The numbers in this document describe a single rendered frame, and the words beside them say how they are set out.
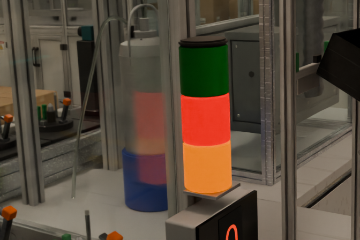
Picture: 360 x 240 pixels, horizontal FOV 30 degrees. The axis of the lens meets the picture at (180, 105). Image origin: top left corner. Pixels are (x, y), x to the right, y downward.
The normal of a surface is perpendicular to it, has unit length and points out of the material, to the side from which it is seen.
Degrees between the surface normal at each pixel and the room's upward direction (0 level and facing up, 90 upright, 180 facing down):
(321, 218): 0
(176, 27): 90
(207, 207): 0
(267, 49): 90
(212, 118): 90
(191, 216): 0
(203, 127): 90
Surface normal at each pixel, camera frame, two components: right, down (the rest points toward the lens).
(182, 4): 0.83, 0.08
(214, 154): 0.28, 0.19
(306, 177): -0.04, -0.98
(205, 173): -0.11, 0.22
